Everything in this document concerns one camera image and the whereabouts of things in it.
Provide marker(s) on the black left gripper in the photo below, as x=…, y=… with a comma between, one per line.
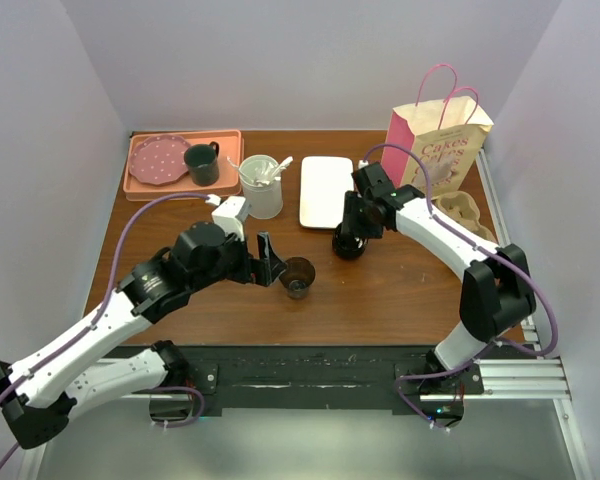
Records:
x=250, y=269

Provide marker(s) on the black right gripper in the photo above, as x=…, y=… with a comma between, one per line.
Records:
x=350, y=223

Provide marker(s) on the dark brown coffee cup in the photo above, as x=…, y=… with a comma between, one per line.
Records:
x=298, y=277

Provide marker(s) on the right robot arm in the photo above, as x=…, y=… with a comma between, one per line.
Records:
x=495, y=290

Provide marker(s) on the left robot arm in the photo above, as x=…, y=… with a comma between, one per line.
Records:
x=41, y=394

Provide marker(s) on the white rectangular plate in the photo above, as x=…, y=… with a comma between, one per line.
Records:
x=324, y=180

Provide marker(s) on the frosted white utensil cup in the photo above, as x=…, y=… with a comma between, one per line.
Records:
x=266, y=201

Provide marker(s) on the wrapped white utensil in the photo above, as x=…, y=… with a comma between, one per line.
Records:
x=260, y=170

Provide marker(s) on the cardboard cup carrier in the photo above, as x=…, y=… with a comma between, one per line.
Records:
x=462, y=208

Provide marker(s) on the dark green mug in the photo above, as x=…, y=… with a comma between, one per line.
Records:
x=202, y=163

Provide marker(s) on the pink cakes paper bag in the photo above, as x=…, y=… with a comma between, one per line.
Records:
x=435, y=141

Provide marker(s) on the salmon pink tray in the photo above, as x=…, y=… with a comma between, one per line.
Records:
x=231, y=145

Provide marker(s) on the pink polka dot plate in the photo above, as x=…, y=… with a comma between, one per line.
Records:
x=158, y=160

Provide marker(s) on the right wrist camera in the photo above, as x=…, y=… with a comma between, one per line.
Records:
x=372, y=182

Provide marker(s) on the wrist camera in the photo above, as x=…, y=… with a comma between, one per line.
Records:
x=372, y=182
x=231, y=214

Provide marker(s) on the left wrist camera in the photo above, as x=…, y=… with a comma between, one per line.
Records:
x=231, y=214

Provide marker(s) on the black mounting base rail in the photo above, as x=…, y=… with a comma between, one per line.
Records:
x=302, y=377

